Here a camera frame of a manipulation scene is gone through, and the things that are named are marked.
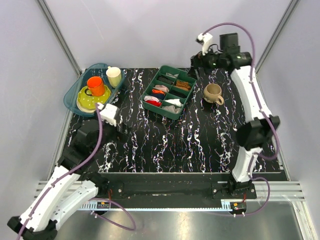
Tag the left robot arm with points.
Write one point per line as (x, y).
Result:
(71, 183)

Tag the grey folded cloth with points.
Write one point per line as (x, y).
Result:
(172, 75)

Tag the red white rolled cloth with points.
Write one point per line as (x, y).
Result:
(152, 100)

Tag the cream yellow cup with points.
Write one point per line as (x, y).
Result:
(114, 76)

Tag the right aluminium frame post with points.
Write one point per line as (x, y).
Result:
(293, 4)

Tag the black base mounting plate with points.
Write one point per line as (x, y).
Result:
(202, 200)

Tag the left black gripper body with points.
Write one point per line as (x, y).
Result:
(123, 133)

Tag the black rolled cloth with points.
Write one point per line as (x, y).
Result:
(165, 80)

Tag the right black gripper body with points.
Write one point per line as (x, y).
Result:
(208, 60)

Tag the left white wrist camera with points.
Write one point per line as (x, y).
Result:
(109, 113)

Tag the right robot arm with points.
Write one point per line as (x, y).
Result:
(260, 124)

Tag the brown underwear beige waistband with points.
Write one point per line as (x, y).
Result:
(183, 85)

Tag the pink grey rolled cloth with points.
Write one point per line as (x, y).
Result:
(162, 88)

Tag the orange navy rolled cloth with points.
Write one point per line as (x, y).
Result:
(158, 92)

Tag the aluminium frame post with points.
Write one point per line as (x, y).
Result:
(44, 8)
(293, 4)

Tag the green compartment organizer tray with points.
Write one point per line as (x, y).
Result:
(173, 93)

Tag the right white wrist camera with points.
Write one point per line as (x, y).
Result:
(205, 40)

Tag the yellow-green dotted plate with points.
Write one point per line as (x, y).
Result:
(87, 103)

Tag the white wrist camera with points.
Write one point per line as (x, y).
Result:
(205, 40)
(109, 113)

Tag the left aluminium frame post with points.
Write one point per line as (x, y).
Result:
(44, 8)

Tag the teal transparent plastic bin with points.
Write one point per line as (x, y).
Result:
(98, 69)

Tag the beige ceramic mug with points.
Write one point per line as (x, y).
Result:
(212, 93)

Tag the orange mug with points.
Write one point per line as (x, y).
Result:
(95, 86)

